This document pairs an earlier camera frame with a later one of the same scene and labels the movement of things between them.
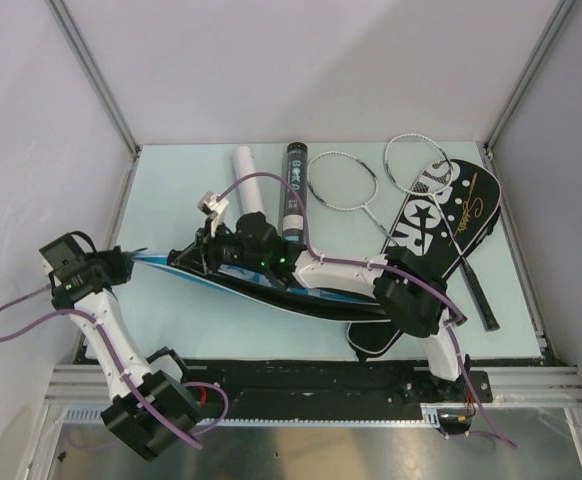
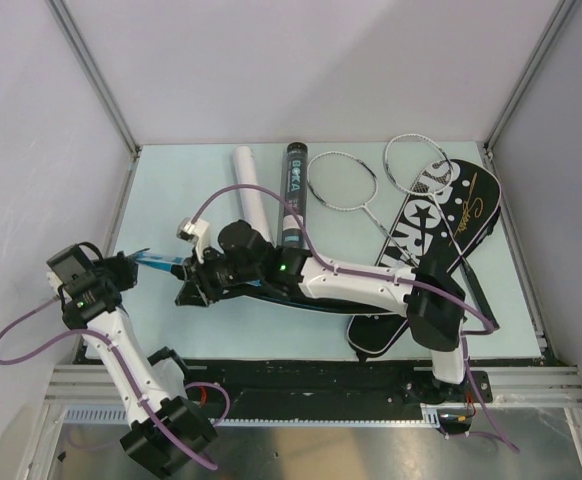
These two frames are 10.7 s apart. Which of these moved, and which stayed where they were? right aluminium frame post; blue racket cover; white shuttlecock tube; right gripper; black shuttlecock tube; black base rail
Moved: right gripper; blue racket cover
Stayed: black shuttlecock tube; black base rail; white shuttlecock tube; right aluminium frame post
